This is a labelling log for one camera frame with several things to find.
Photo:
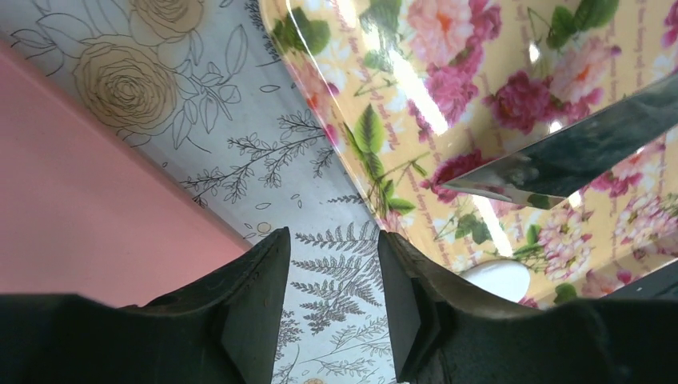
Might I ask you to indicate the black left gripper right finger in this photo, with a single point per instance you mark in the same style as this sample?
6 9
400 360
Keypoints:
444 329

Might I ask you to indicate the floral yellow tray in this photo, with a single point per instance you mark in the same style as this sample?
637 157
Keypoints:
415 93

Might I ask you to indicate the white dough ball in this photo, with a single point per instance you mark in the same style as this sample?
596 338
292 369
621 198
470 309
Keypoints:
507 279

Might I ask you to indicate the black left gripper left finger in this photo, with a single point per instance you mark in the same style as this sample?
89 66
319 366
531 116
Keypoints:
222 328

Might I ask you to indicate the pink plastic tray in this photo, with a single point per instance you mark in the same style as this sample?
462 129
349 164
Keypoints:
83 213

